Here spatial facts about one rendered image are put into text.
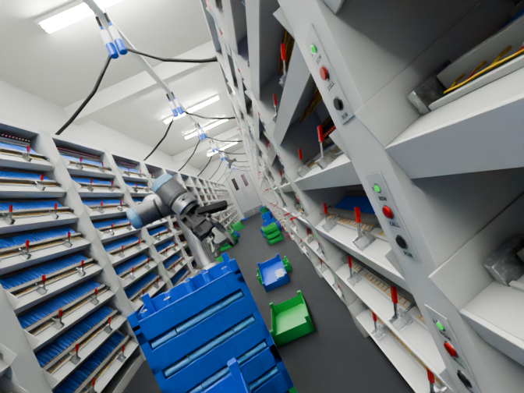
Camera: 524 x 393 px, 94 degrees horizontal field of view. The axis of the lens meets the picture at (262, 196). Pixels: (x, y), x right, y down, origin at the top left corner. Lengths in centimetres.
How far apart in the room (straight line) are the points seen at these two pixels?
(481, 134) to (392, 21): 19
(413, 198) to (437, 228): 4
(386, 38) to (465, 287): 29
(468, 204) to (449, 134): 14
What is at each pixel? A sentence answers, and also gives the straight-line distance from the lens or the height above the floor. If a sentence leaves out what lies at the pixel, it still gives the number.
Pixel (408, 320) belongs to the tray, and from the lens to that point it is 69.
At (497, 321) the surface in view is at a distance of 35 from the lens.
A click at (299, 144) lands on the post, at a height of 81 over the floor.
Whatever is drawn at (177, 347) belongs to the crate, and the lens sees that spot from 77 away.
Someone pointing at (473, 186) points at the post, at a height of 60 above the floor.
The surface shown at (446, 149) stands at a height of 67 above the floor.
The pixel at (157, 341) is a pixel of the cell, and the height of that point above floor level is 47.
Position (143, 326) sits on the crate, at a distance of 75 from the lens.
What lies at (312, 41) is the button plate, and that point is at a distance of 37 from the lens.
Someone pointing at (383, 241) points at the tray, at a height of 50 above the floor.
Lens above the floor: 70
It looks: 1 degrees down
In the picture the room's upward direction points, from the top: 25 degrees counter-clockwise
